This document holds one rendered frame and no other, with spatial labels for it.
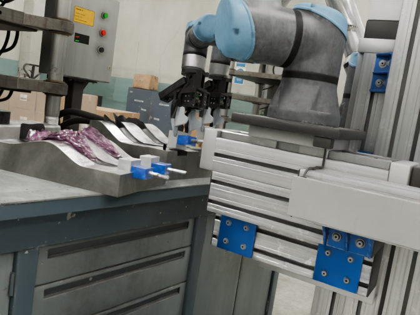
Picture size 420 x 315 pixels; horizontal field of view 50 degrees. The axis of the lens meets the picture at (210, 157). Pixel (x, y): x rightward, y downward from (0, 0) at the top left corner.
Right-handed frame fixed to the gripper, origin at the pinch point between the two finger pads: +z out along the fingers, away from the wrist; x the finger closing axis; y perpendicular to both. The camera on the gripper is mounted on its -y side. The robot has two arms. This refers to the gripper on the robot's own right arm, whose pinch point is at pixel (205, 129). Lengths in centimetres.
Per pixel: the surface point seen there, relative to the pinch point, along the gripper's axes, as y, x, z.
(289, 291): -2, 109, 95
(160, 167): 23, -47, 9
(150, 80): -513, 481, -35
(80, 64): -73, -5, -19
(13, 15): -67, -43, -32
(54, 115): -60, -25, 5
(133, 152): 0.1, -36.0, 9.2
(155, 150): 9.3, -36.0, 6.7
